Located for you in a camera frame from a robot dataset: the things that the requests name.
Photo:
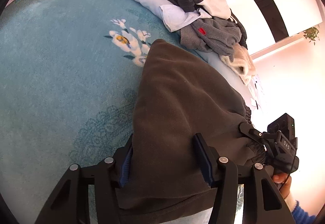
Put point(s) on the person's right hand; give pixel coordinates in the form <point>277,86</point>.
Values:
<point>285,183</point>

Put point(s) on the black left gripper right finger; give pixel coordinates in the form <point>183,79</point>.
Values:
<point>243,194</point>

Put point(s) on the beige cream knit sweater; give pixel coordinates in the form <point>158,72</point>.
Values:
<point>241,63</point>

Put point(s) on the dark grey fleece pants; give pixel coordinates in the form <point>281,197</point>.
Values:
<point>179,96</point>

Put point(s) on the green potted plant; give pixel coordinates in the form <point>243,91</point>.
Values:
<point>311,34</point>

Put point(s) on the teal floral bed blanket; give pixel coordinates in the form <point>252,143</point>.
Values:
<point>70,71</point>

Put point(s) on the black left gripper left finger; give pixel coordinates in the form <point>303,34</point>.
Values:
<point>69,200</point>

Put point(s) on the blue sweater sleeve forearm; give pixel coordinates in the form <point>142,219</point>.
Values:
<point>300,216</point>

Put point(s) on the grey black clothes pile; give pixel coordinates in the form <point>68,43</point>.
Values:
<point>214,35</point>

